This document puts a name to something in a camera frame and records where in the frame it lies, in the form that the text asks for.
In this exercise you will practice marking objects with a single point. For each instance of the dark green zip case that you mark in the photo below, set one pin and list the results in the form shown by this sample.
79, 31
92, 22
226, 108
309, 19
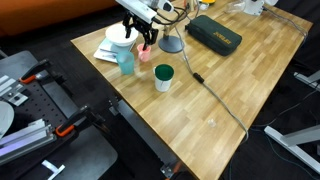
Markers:
213, 36

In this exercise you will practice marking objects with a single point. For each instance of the white table leg frame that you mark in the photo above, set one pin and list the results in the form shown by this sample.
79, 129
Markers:
293, 136
308, 80

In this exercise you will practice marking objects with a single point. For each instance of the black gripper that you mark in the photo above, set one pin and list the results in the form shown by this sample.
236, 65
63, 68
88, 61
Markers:
141, 23

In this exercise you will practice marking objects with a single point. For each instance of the yellow plate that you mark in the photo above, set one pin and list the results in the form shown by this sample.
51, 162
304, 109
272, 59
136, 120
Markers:
208, 1

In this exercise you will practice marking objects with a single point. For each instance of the aluminium extrusion rail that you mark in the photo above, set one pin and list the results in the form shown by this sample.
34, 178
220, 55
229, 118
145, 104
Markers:
30, 138

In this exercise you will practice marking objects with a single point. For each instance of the grey metal table frame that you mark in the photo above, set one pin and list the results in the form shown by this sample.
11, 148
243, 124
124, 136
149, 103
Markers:
143, 133

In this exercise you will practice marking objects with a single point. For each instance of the white cup with green lid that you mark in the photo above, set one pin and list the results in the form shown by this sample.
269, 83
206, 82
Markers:
163, 83

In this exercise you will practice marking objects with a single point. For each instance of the black orange bar clamp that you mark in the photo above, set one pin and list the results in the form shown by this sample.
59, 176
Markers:
75, 120
33, 70

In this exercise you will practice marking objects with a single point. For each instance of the silver metal bracket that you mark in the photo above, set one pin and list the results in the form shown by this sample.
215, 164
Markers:
16, 99

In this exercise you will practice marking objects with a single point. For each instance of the pink plastic cup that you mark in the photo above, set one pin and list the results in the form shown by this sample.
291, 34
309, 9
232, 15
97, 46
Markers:
144, 56

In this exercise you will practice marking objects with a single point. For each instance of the black perforated breadboard plate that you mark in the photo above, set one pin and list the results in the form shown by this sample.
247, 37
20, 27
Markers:
40, 106

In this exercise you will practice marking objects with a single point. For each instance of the white curved machine housing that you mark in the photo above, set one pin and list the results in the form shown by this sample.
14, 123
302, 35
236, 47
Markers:
5, 116

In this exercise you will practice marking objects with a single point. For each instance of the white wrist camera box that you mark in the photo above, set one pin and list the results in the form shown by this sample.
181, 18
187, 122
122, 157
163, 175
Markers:
140, 10

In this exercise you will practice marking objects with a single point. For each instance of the teal translucent plastic cup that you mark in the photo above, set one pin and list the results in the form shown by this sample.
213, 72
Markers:
126, 65

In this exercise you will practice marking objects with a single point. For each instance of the white bowl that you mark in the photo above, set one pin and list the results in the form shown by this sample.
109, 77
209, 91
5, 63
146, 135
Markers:
116, 35

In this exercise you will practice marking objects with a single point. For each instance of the small clear plastic cap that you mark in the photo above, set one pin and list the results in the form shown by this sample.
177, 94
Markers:
212, 123

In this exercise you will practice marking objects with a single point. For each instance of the orange panel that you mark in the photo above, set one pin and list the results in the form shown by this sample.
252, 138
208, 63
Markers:
50, 13

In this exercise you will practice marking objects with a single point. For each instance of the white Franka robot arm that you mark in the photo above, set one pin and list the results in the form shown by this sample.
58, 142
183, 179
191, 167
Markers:
255, 7

